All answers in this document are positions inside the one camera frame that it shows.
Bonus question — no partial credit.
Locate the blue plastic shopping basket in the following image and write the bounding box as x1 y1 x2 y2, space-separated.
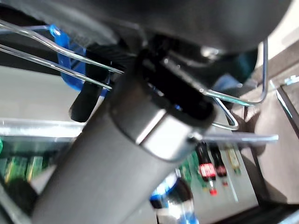
0 18 269 131

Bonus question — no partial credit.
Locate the pepsi bottle with neck tag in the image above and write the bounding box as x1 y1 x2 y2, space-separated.
149 172 199 224

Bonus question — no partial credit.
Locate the green sprite bottle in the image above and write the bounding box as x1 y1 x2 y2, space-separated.
179 153 201 189

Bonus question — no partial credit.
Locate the small yellow tea bottle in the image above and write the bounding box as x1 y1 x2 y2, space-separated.
225 146 242 175

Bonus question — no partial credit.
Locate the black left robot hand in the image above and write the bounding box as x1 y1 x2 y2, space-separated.
0 0 292 224

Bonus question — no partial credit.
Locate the black frame pole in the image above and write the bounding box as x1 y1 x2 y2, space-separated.
275 84 299 132

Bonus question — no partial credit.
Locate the dark shelf base plinth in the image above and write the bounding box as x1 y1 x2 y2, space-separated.
0 30 64 76

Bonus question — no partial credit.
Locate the coca cola bottle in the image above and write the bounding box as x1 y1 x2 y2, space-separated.
209 143 229 185
197 141 217 196

